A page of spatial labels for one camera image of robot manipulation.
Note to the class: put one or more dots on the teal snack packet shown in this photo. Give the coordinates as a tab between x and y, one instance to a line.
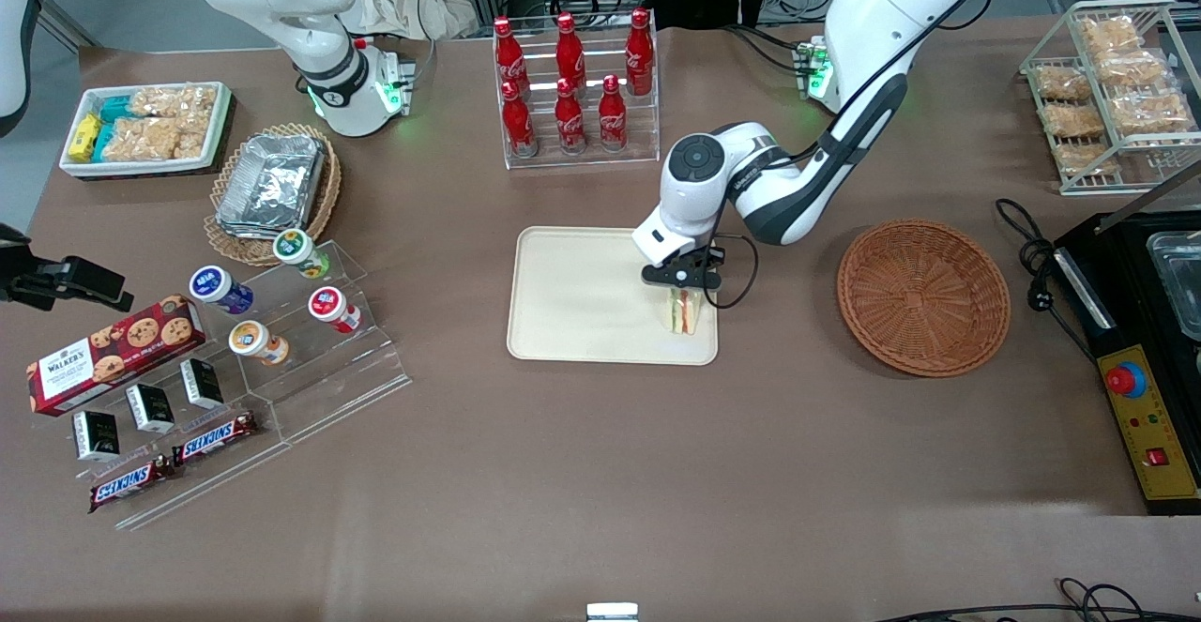
116	109
103	139

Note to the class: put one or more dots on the clear plastic container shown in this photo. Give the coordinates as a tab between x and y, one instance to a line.
1180	284

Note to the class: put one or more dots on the blue cap yogurt bottle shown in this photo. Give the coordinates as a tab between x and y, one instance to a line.
214	285

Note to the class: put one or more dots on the red cola bottle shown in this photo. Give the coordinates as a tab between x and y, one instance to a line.
518	123
612	117
569	48
639	52
570	119
508	52

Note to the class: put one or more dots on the clear bag of rice crackers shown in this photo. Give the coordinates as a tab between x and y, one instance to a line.
150	139
178	101

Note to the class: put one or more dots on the white rectangular snack bin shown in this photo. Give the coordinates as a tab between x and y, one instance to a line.
141	168

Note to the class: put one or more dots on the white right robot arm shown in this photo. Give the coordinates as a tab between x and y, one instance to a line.
324	50

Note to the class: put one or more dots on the bagged fried snack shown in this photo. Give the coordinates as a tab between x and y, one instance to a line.
1131	68
1112	36
1152	113
1084	159
1071	120
1062	83

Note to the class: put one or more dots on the small black white box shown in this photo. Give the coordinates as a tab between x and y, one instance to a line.
96	434
150	408
202	384

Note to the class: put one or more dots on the green cap yogurt bottle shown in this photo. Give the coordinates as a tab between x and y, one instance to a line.
296	250

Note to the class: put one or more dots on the clear acrylic stepped display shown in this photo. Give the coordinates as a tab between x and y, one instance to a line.
328	378

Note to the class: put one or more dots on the yellow snack packet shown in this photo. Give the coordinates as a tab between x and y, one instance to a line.
84	137

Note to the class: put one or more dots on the grey metal lever bar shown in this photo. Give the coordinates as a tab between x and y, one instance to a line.
1149	200

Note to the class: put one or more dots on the red cap yogurt bottle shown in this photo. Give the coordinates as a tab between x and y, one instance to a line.
328	306

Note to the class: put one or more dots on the cream plastic serving tray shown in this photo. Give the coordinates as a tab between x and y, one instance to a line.
582	295

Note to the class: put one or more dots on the black machine with yellow panel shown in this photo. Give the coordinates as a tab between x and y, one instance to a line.
1126	322

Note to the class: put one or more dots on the light scalloped wicker basket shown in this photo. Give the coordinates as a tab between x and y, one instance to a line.
324	200

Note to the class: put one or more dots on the triangular sandwich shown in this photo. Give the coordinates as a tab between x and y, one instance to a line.
683	312

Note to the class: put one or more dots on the stack of foil trays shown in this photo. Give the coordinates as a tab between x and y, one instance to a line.
270	181

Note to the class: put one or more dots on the Snickers chocolate bar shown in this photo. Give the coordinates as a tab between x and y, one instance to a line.
214	438
131	483

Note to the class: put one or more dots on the red emergency stop button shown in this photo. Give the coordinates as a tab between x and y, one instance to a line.
1125	380

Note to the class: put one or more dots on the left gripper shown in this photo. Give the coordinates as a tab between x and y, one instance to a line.
695	258

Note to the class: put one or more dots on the round brown wicker basket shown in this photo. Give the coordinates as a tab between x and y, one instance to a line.
924	298

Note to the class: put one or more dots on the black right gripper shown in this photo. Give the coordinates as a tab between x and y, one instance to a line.
38	281

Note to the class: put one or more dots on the clear acrylic bottle rack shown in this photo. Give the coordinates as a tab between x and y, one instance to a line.
643	129

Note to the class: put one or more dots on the orange cap yogurt bottle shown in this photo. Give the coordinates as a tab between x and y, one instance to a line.
251	339

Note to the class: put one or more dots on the red Walkers cookie box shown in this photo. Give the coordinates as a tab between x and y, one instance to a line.
113	355

